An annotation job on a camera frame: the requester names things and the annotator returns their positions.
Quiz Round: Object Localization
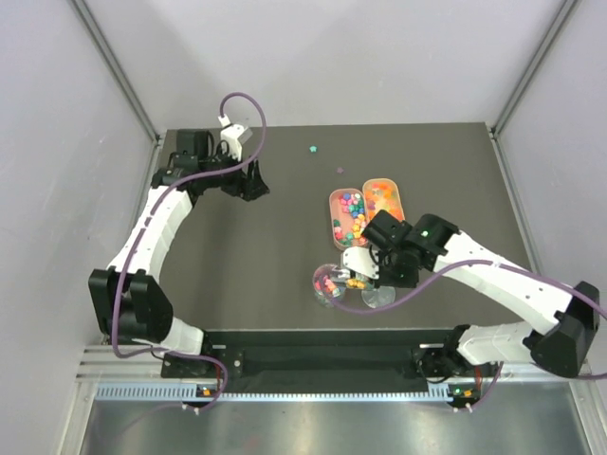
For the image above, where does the metal candy scoop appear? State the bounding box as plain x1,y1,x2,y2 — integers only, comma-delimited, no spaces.
330,268,376,290

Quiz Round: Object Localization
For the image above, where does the pink tray of opaque candies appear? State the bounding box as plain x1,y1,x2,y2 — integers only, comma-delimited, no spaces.
329,189,368,250

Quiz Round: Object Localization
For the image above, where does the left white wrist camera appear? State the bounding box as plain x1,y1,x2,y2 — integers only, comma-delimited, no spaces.
218,115,252,161

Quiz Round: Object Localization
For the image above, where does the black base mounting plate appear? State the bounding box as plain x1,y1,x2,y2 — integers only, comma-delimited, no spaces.
160,344,504,380

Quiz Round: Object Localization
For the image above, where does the clear plastic jar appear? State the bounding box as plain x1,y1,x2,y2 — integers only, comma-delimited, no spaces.
312,264,350,308

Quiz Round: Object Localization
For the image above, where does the aluminium frame rail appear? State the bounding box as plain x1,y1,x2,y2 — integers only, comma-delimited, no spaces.
75,344,594,404

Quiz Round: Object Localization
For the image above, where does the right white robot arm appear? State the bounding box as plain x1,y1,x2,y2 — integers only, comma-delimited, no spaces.
362,210,603,378

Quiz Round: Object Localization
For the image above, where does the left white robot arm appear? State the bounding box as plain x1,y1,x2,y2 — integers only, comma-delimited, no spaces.
88,123,269,376

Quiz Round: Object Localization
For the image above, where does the beige tray of jelly candies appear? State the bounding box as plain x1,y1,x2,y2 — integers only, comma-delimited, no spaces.
362,178,405,222

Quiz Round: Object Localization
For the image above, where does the silver jar lid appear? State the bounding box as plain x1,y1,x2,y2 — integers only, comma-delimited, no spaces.
360,286,396,309

